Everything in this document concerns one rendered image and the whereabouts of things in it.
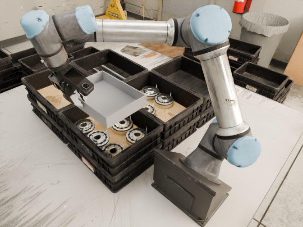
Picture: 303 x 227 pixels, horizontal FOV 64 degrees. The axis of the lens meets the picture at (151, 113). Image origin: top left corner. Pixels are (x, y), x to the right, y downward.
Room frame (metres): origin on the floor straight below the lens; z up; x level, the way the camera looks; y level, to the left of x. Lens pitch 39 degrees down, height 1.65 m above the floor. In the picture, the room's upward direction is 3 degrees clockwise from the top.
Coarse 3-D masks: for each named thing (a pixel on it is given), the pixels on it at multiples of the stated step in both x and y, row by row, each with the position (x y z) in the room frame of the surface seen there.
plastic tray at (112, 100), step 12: (96, 84) 0.91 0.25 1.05; (108, 84) 0.92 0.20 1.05; (120, 84) 0.88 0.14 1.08; (96, 96) 0.82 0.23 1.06; (108, 96) 0.83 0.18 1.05; (120, 96) 0.83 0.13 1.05; (132, 96) 0.83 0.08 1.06; (144, 96) 0.77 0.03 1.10; (84, 108) 0.72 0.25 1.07; (96, 108) 0.74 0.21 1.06; (108, 108) 0.75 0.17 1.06; (120, 108) 0.75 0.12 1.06; (132, 108) 0.72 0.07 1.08; (96, 120) 0.67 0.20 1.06; (108, 120) 0.64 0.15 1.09; (120, 120) 0.68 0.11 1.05
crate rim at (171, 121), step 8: (144, 72) 1.26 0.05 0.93; (152, 72) 1.26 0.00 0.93; (128, 80) 1.16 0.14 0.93; (168, 80) 1.18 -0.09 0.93; (184, 88) 1.11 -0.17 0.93; (200, 96) 1.04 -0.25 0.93; (192, 104) 0.96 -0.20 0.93; (200, 104) 1.00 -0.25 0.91; (184, 112) 0.90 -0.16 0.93; (160, 120) 0.83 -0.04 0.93; (168, 120) 0.84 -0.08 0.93; (176, 120) 0.86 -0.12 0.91
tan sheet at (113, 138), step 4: (92, 120) 0.93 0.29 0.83; (96, 124) 0.90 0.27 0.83; (100, 124) 0.90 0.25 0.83; (96, 128) 0.87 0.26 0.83; (100, 128) 0.87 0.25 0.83; (104, 128) 0.87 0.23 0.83; (108, 128) 0.87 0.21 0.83; (108, 132) 0.84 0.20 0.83; (112, 132) 0.84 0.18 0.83; (112, 136) 0.82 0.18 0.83; (116, 136) 0.82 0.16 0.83; (120, 136) 0.82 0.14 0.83; (124, 136) 0.82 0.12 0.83; (112, 140) 0.79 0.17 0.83; (116, 140) 0.80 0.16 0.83; (120, 140) 0.80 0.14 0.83; (124, 140) 0.80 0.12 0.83; (124, 144) 0.77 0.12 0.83
